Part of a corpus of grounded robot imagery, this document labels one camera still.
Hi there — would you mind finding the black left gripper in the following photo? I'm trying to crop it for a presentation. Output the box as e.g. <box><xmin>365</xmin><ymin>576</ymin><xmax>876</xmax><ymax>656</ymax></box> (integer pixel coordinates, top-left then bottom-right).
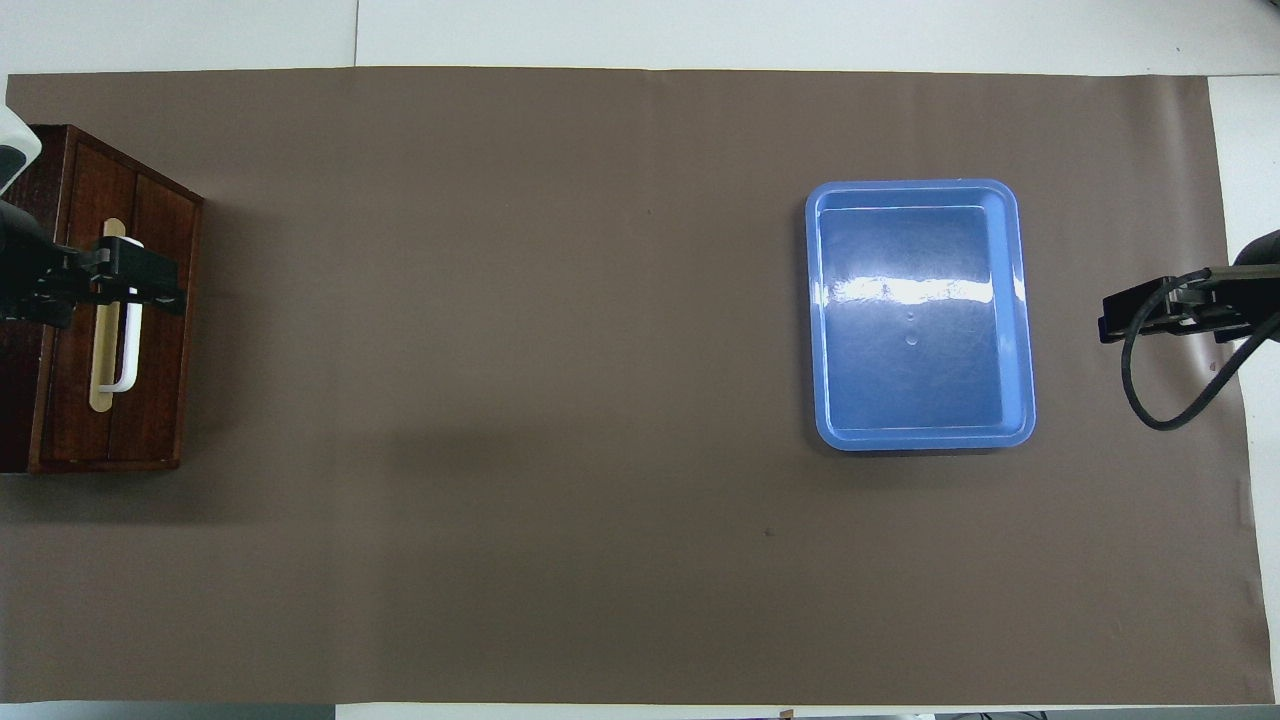
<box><xmin>0</xmin><ymin>200</ymin><xmax>189</xmax><ymax>331</ymax></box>

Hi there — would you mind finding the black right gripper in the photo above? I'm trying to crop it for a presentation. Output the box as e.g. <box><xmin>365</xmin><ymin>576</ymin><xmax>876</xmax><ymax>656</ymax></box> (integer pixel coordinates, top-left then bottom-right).
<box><xmin>1099</xmin><ymin>229</ymin><xmax>1280</xmax><ymax>345</ymax></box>

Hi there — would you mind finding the wooden drawer with white handle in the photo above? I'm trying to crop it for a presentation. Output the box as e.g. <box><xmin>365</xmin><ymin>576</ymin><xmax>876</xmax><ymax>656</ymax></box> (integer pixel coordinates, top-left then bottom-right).
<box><xmin>28</xmin><ymin>126</ymin><xmax>205</xmax><ymax>474</ymax></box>

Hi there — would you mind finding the blue plastic tray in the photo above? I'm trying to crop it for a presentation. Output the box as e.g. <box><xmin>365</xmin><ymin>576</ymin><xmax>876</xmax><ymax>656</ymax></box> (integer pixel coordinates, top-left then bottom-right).
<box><xmin>804</xmin><ymin>179</ymin><xmax>1037</xmax><ymax>452</ymax></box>

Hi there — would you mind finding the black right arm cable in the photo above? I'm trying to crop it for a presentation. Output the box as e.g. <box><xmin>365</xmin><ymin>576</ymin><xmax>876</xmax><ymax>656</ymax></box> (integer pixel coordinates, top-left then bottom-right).
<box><xmin>1120</xmin><ymin>267</ymin><xmax>1280</xmax><ymax>432</ymax></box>

